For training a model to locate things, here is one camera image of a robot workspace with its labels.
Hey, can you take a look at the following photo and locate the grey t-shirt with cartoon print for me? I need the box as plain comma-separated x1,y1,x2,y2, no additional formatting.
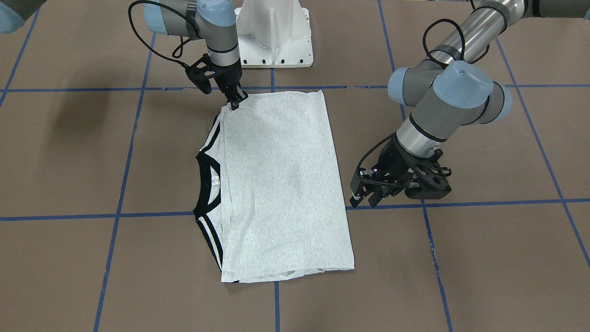
193,91,355,283

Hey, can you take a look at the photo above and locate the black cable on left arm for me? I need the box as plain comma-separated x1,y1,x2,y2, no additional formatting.
356,0,490,185

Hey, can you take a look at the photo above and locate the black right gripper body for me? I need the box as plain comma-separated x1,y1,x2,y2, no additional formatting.
185,54,243,95

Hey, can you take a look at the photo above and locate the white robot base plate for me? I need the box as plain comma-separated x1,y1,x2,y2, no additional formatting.
234,0,314,69

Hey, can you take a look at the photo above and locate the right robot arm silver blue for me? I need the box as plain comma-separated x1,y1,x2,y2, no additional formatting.
127,0,248,110

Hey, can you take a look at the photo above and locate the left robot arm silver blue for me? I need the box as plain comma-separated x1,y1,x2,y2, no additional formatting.
349,0,589,208

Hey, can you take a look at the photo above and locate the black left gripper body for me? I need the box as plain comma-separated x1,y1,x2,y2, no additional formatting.
350,136,452,200

